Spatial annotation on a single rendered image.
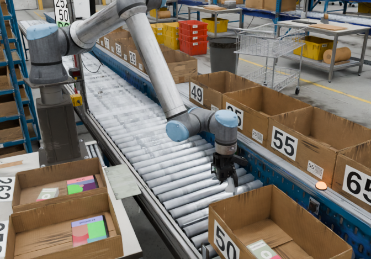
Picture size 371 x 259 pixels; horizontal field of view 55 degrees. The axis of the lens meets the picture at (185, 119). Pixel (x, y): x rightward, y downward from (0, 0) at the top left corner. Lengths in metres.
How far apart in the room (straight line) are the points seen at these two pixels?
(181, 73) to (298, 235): 1.68
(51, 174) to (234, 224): 0.92
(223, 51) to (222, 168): 4.12
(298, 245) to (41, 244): 0.97
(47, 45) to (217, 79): 1.15
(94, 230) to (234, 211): 0.55
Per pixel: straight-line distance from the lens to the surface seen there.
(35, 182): 1.87
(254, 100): 2.16
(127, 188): 1.73
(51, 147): 2.01
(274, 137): 1.71
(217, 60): 5.58
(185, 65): 2.75
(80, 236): 1.49
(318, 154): 1.54
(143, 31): 1.40
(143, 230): 2.65
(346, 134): 1.81
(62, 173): 1.85
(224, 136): 1.41
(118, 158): 2.01
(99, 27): 1.78
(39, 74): 1.90
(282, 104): 2.07
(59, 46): 1.90
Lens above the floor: 1.71
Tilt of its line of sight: 23 degrees down
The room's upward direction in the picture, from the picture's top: 1 degrees counter-clockwise
